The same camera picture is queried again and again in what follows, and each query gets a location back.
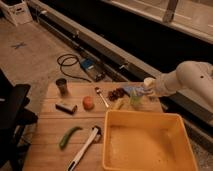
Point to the blue grey towel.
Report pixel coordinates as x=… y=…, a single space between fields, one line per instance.
x=136 y=90

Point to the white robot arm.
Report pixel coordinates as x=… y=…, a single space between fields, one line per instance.
x=194 y=75

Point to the green plastic cup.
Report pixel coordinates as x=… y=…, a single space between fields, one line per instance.
x=135 y=101

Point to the white paper cup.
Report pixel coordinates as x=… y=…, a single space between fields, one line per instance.
x=149 y=83

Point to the metal cup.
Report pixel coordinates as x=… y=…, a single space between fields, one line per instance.
x=61 y=84

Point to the dark grapes bunch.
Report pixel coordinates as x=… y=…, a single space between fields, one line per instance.
x=115 y=94

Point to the blue power device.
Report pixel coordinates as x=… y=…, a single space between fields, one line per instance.
x=92 y=70

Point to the yellow banana toy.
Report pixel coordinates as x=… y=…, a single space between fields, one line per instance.
x=118 y=104

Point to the black rectangular block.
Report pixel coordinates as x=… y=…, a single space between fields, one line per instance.
x=66 y=109

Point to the wooden board table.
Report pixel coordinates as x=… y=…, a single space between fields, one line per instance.
x=44 y=153

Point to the yellow plastic bin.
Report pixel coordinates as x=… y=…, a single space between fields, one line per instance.
x=146 y=141

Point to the green cucumber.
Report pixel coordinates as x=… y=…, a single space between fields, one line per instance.
x=67 y=135

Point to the black chair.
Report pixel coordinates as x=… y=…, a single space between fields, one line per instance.
x=13 y=119

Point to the white cardboard box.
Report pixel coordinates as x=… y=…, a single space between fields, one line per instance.
x=17 y=14

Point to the white handled peeler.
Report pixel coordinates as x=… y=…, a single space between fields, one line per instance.
x=96 y=132

